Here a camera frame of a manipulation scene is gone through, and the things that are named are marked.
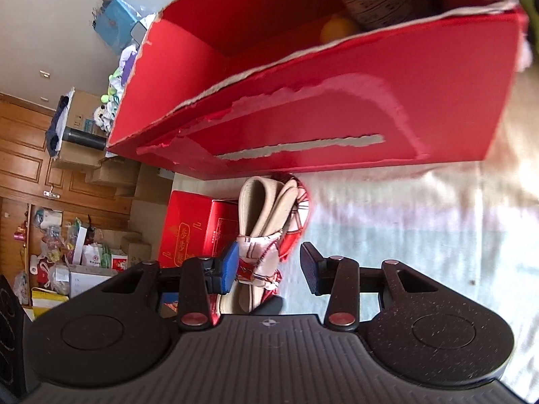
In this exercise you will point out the small red gift box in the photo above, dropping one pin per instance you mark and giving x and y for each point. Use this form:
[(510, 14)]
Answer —
[(196, 226)]

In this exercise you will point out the green white frog toys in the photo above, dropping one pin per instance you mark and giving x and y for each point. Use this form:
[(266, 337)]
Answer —
[(105, 115)]

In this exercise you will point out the orange bottle gourd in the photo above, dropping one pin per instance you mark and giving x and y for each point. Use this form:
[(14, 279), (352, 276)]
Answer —
[(338, 27)]

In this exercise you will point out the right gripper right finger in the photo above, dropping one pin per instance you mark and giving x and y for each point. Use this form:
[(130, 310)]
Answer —
[(337, 277)]

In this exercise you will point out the pink plush toy left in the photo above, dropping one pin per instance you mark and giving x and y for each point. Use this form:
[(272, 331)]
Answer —
[(525, 55)]

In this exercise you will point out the cardboard boxes pile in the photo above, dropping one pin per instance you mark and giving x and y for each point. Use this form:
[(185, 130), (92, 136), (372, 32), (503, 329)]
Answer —
[(144, 189)]

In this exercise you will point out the black cylinder bottle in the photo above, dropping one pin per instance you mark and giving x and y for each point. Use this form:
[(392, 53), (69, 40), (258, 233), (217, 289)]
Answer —
[(84, 139)]

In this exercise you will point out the large red cardboard box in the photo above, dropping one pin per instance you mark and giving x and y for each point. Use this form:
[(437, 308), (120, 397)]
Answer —
[(232, 88)]

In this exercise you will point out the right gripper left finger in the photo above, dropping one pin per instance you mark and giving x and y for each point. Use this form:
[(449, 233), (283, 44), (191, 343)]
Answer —
[(201, 278)]

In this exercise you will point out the wooden door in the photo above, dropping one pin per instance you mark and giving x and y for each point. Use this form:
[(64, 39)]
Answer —
[(29, 180)]

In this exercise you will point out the blue gift bag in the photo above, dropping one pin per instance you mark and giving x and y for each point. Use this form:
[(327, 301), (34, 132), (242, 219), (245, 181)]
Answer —
[(119, 25)]

